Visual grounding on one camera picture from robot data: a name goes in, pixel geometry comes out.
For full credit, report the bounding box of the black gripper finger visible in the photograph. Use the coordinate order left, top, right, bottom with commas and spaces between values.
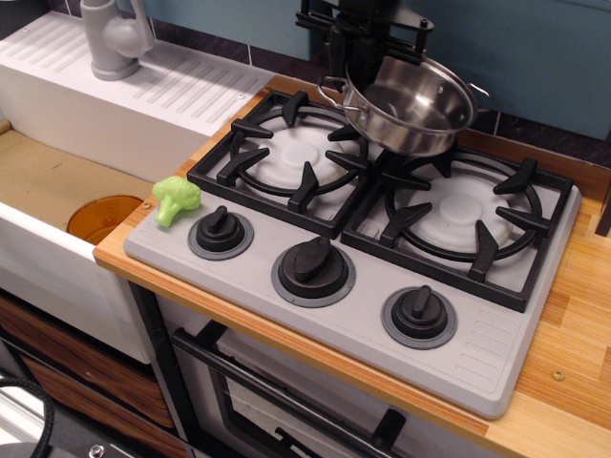
327, 28, 351, 77
355, 37, 386, 91

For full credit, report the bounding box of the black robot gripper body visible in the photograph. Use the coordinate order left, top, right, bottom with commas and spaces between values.
296, 1, 434, 63

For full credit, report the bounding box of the stainless steel pot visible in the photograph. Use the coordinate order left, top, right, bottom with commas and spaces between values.
317, 56, 492, 157

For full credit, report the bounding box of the grey toy stove top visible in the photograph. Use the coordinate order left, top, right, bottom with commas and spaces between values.
124, 91, 581, 418

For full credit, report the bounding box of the black left stove knob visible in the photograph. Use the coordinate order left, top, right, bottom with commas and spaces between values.
188, 205, 254, 261

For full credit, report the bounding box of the black stove knob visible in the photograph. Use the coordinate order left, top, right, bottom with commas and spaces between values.
188, 205, 254, 261
271, 237, 356, 308
381, 285, 458, 350

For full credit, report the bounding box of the black middle stove knob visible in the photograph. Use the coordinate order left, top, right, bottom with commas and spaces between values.
271, 237, 356, 308

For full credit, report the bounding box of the black right stove knob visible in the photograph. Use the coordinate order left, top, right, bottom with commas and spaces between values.
381, 285, 458, 350

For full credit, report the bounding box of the black left burner grate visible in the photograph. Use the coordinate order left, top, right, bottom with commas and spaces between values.
187, 91, 389, 239

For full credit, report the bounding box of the black burner grate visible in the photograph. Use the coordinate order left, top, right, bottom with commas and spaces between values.
187, 91, 389, 239
341, 145, 575, 312

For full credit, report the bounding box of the black right burner grate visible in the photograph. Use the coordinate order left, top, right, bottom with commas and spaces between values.
341, 145, 575, 312

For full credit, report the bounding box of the green plastic broccoli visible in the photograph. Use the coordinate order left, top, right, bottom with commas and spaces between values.
152, 176, 201, 227

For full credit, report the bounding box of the grey toy faucet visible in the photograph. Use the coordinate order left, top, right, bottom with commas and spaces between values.
80, 0, 155, 81

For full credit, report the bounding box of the white toy sink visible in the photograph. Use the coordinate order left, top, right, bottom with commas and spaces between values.
1, 12, 271, 364

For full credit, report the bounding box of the orange sink drain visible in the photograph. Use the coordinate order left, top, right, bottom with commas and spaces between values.
66, 195, 143, 245

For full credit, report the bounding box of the toy oven door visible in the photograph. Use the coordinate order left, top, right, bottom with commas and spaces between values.
161, 305, 491, 457

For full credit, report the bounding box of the wooden drawer front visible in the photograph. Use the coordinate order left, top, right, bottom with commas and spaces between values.
1, 291, 188, 457

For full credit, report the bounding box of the black oven door handle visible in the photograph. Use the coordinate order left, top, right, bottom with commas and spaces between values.
171, 320, 407, 458

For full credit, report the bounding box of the black braided cable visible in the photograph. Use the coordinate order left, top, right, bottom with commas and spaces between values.
0, 375, 57, 458

